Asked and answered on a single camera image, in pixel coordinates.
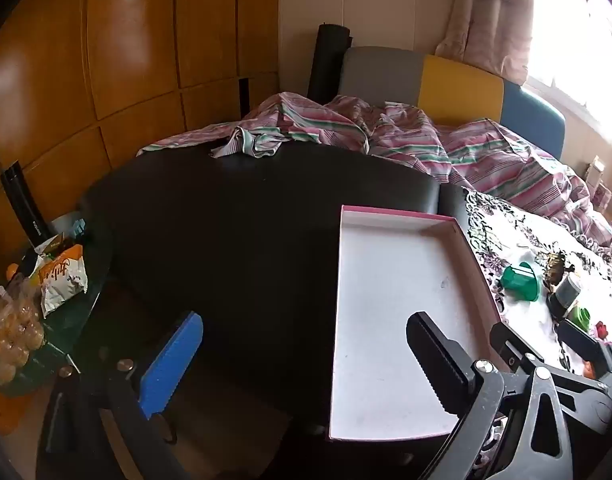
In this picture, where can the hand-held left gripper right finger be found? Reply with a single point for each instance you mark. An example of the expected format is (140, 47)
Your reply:
(440, 360)

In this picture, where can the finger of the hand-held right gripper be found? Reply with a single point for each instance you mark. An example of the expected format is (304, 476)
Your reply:
(513, 347)
(580, 342)

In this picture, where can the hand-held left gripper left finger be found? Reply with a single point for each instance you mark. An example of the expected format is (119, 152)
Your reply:
(171, 365)

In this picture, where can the small red toy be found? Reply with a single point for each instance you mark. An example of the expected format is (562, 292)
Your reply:
(602, 331)

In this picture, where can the small green toy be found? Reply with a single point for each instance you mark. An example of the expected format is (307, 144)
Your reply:
(580, 317)

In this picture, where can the grey round container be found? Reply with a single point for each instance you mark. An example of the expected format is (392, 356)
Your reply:
(566, 290)

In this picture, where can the green plastic cup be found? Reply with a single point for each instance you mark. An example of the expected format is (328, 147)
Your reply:
(518, 282)

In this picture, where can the pink shallow box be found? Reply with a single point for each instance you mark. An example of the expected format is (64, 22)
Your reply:
(385, 310)

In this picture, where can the dark brown trinket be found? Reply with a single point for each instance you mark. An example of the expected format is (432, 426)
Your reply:
(555, 266)

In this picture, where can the white floral tablecloth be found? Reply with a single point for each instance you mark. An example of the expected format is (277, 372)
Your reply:
(510, 240)

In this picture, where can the green glass side table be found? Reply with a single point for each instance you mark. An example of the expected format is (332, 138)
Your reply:
(93, 270)

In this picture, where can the white orange snack packet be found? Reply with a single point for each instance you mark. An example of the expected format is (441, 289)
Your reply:
(61, 280)

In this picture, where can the pink printed carton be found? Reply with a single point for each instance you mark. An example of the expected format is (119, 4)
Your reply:
(604, 196)

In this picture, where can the clear bag of oranges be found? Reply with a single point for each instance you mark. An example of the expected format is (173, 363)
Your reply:
(11, 340)

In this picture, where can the teal plastic object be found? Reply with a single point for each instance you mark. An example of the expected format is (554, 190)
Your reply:
(80, 229)

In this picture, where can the white carton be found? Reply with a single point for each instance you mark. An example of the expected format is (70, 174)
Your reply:
(596, 169)

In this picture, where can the black tube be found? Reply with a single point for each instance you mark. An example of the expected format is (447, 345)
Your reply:
(26, 205)

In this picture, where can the pink green striped blanket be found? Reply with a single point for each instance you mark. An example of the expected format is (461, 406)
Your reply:
(410, 135)

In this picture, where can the grey yellow blue headboard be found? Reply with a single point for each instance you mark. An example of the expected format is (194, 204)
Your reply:
(455, 85)

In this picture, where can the wooden wardrobe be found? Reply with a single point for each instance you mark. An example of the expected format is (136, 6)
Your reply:
(136, 60)

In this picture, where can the bright window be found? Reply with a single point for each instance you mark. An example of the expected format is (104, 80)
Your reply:
(575, 35)

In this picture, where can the black rolled mat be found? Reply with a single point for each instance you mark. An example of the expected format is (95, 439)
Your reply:
(328, 60)

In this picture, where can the beige patterned curtain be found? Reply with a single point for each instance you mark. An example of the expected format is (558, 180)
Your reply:
(485, 10)

